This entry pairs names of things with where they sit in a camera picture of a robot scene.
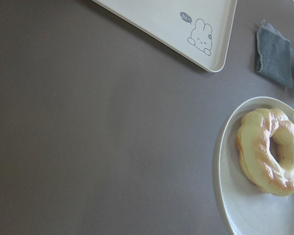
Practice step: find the white plate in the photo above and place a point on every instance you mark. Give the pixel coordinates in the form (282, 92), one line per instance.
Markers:
(244, 209)

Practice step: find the glazed donut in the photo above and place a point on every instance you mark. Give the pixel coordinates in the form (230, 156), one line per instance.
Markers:
(265, 141)

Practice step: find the grey folded cloth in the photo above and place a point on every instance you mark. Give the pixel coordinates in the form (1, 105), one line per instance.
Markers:
(274, 55)

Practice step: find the cream rabbit tray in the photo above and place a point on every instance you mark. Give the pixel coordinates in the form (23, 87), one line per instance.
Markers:
(199, 30)

